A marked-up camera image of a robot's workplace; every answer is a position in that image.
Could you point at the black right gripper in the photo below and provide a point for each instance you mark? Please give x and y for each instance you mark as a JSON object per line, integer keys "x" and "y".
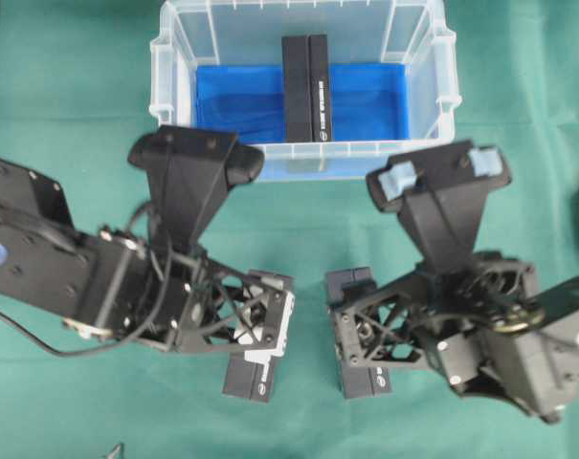
{"x": 491, "y": 292}

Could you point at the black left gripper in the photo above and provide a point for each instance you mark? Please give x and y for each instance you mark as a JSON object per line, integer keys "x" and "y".
{"x": 205, "y": 303}

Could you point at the black RealSense D435i box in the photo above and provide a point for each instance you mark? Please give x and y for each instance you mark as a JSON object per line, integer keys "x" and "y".
{"x": 250, "y": 374}
{"x": 359, "y": 378}

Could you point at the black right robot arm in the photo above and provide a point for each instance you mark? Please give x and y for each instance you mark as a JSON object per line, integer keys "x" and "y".
{"x": 535, "y": 370}

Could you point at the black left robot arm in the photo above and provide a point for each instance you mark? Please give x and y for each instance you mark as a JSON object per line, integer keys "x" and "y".
{"x": 118, "y": 288}

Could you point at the black RealSense D415 box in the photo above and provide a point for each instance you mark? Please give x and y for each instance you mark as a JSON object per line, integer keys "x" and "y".
{"x": 306, "y": 88}

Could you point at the blue cloth liner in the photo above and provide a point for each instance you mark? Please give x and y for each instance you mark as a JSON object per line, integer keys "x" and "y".
{"x": 357, "y": 102}

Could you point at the clear plastic storage bin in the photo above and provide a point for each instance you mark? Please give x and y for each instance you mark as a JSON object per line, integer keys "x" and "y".
{"x": 413, "y": 34}

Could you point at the green table cloth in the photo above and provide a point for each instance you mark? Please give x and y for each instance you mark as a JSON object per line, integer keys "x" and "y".
{"x": 74, "y": 95}

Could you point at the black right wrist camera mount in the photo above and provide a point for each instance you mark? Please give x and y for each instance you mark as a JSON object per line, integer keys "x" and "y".
{"x": 438, "y": 195}

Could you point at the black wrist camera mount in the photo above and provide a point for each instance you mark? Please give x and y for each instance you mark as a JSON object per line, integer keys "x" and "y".
{"x": 190, "y": 173}
{"x": 438, "y": 195}

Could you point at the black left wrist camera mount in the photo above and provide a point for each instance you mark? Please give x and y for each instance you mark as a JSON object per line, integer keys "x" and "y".
{"x": 190, "y": 173}

